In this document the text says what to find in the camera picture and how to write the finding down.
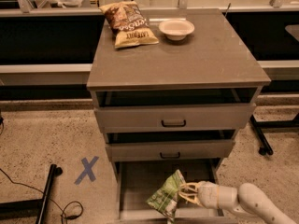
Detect green jalapeno chip bag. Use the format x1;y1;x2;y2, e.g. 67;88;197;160
147;170;185;224

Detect grey top drawer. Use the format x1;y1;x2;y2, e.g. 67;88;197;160
94;104;256;133

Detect brown yellow chip bag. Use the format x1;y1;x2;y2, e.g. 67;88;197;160
100;1;159;49

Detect black floor cable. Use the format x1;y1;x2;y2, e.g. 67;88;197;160
0;167;84;221

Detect grey middle drawer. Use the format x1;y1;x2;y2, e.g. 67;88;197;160
106;140;235;162

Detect black drawer handle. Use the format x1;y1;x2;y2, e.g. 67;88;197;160
161;119;186;128
160;152;180;160

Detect black top drawer handle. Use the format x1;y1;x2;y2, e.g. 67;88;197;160
161;119;186;128

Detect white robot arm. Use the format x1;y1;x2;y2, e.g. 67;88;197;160
178;181;297;224

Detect grey drawer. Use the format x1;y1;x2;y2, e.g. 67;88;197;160
117;160;237;224
94;104;256;133
106;140;235;162

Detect black middle drawer handle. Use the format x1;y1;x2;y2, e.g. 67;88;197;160
160;152;180;160

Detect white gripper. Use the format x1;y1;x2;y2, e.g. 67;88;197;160
178;181;220;209

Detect grey drawer cabinet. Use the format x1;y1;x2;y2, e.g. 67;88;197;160
86;8;272;173

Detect white bowl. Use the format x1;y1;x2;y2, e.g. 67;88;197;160
159;20;194;41

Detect grey bottom drawer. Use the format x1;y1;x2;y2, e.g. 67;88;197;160
117;160;237;224

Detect blue tape cross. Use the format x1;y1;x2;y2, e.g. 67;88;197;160
75;156;99;185

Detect black right stand leg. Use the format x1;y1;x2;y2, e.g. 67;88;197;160
250;114;299;156

